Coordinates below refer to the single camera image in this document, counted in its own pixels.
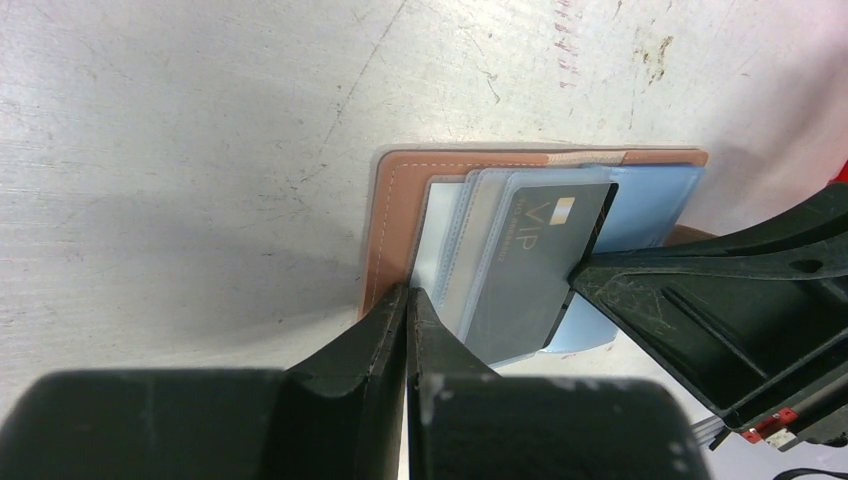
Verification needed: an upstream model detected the brown leather card holder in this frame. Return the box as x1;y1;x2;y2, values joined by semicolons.
361;149;708;366

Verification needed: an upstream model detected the black VIP card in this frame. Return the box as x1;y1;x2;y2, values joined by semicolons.
464;181;617;365

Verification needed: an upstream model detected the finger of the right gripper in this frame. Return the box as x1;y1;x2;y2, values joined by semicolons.
570;183;847;431

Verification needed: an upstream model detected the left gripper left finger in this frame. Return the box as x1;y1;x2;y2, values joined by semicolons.
1;285;408;479

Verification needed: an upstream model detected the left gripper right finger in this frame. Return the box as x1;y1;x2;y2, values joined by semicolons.
406;288;709;479

